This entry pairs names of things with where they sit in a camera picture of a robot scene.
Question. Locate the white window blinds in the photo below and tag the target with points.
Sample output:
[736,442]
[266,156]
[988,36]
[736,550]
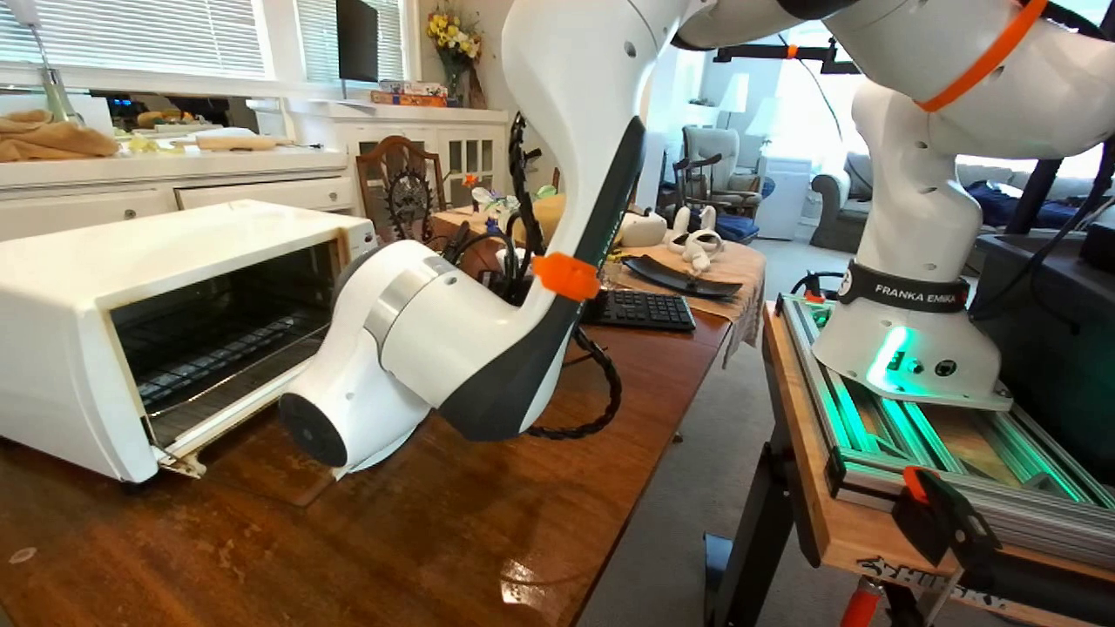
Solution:
[150,36]

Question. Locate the white sideboard with small panes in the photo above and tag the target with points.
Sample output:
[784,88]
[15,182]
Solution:
[474,150]

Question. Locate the white toaster oven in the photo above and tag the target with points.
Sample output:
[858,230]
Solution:
[150,249]

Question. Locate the grey armchair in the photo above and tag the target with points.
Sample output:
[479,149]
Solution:
[707,176]

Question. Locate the yellow flower bouquet vase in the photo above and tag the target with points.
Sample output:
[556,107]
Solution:
[453,47]

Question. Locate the black computer keyboard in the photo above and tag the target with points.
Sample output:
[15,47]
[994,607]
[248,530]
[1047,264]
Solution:
[645,313]

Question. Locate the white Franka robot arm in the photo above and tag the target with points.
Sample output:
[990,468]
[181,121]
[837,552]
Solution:
[465,327]

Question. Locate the black equipment case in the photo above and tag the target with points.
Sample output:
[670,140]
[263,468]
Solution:
[1047,337]

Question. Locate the black tripod boom orange band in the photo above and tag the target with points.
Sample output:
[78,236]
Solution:
[755,55]

